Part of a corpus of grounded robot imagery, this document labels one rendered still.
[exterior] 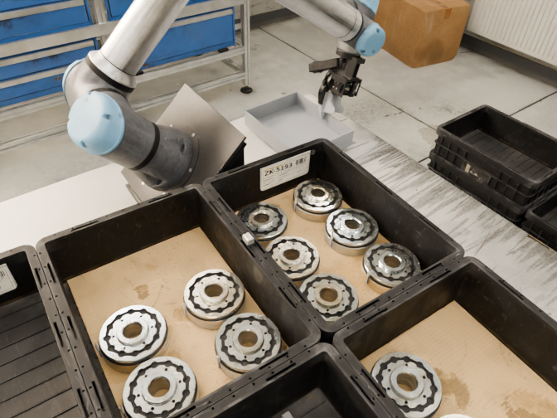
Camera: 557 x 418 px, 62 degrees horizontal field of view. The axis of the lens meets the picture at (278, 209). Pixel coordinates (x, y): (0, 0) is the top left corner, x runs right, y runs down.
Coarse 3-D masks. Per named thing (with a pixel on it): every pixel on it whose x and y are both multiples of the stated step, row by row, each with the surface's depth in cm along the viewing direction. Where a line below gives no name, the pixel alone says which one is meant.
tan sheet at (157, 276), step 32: (128, 256) 87; (160, 256) 88; (192, 256) 88; (96, 288) 82; (128, 288) 82; (160, 288) 82; (96, 320) 77; (96, 352) 73; (192, 352) 73; (224, 384) 70
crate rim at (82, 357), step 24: (168, 192) 86; (120, 216) 82; (216, 216) 82; (48, 240) 76; (240, 240) 78; (48, 264) 73; (264, 264) 74; (72, 336) 64; (312, 336) 65; (96, 384) 59; (240, 384) 59; (96, 408) 56; (192, 408) 57
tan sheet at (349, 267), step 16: (288, 192) 102; (288, 208) 99; (288, 224) 95; (304, 224) 95; (320, 224) 95; (320, 240) 92; (384, 240) 93; (320, 256) 89; (336, 256) 89; (352, 256) 89; (320, 272) 86; (336, 272) 86; (352, 272) 86; (368, 288) 84
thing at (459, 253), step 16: (304, 144) 99; (272, 160) 95; (352, 160) 95; (224, 176) 90; (368, 176) 91; (208, 192) 87; (384, 192) 88; (224, 208) 83; (240, 224) 80; (432, 224) 82; (256, 240) 78; (448, 240) 79; (448, 256) 76; (432, 272) 74; (288, 288) 71; (400, 288) 71; (304, 304) 68; (368, 304) 69; (320, 320) 67; (336, 320) 67; (352, 320) 67
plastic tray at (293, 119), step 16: (288, 96) 148; (304, 96) 147; (256, 112) 144; (272, 112) 148; (288, 112) 149; (304, 112) 149; (256, 128) 139; (272, 128) 142; (288, 128) 142; (304, 128) 142; (320, 128) 142; (336, 128) 139; (272, 144) 135; (288, 144) 136; (336, 144) 132
